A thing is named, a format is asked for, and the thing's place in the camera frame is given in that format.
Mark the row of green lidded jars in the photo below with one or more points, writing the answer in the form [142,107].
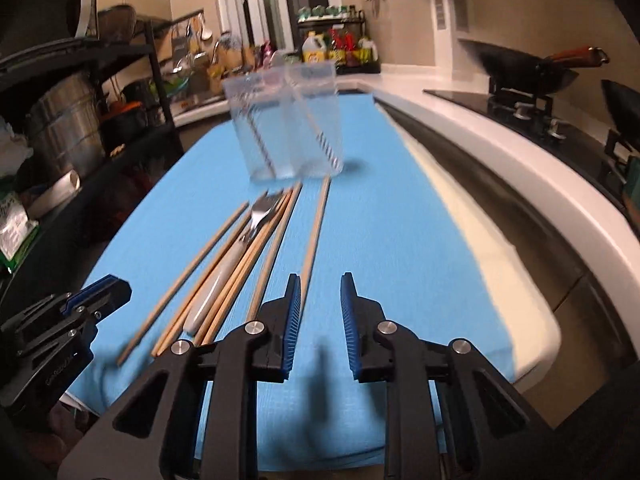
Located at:
[325,11]

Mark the white hanging ladle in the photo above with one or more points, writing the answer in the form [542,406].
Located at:
[206,30]

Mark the white wall vent panel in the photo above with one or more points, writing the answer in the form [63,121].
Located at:
[438,2]

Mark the large steel pot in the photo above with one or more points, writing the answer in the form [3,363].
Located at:
[65,125]

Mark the black shelf rack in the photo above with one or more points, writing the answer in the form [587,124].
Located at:
[125,55]

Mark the white kitchen counter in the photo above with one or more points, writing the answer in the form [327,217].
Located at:
[500,145]

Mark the black spice rack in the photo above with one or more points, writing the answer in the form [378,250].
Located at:
[350,40]

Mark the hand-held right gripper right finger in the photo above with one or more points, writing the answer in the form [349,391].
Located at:
[350,330]

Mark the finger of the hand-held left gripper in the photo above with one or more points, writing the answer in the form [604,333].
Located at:
[50,360]
[100,295]

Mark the metal bowl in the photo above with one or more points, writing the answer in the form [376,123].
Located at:
[117,22]

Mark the clear plastic utensil holder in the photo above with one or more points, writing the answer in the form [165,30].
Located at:
[285,125]

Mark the paper towel roll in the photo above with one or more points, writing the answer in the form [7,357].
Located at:
[55,192]

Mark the ginger piece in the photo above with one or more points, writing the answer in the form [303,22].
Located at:
[116,151]

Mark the black gas stove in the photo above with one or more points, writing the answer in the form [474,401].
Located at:
[540,115]

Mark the white plastic bag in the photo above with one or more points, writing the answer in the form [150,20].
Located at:
[12,147]

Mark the teal container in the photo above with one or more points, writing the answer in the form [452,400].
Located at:
[632,177]

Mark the black pot with orange lid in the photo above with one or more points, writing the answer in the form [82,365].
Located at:
[122,122]

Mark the yellow labelled oil jug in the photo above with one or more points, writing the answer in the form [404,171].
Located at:
[312,50]

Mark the wooden chopstick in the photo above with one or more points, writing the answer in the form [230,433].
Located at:
[315,235]
[172,327]
[229,285]
[182,285]
[271,260]
[239,285]

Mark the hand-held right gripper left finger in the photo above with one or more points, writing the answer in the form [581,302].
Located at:
[292,325]

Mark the green packet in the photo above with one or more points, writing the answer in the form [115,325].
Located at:
[15,232]

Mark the blue table mat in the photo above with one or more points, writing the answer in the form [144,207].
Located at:
[380,240]

